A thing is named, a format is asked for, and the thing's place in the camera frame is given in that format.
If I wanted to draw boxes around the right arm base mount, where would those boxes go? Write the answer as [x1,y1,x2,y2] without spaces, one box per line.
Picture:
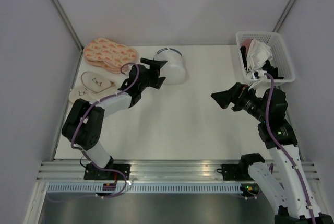
[221,163,252,181]

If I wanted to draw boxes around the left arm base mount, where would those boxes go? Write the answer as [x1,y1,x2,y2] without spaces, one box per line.
[83,163,130,181]

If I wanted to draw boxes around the black garment in basket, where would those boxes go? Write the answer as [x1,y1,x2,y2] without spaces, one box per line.
[240,46,283,79]

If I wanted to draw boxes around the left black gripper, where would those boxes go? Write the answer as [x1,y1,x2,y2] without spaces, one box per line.
[139,58,168,92]

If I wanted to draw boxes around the aluminium rail front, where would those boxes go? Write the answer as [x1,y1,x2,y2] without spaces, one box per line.
[36,159,321,183]

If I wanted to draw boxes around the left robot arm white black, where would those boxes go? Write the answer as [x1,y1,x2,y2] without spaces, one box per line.
[62,58,167,180]

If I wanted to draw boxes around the white bra in basket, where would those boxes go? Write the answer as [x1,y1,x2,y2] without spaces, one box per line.
[246,39,273,79]

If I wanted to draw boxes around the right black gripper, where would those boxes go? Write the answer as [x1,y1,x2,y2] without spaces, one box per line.
[211,81,269,122]

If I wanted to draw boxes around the white slotted cable duct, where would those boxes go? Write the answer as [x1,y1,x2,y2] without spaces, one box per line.
[47,183,242,194]

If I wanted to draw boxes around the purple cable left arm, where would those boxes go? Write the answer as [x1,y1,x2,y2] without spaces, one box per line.
[70,63,147,201]

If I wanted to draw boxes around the beige bag top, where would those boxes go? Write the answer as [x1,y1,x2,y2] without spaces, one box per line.
[80,72,114,93]

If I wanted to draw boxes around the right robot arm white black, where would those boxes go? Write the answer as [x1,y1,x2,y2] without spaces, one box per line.
[211,82,333,223]

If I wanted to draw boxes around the pink garment in basket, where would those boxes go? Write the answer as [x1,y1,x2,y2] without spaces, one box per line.
[241,38,253,50]

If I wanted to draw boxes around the white plastic basket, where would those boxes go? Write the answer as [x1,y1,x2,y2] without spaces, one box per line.
[235,31,296,85]

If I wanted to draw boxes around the orange patterned laundry bags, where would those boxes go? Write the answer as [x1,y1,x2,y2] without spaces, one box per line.
[83,38,138,74]

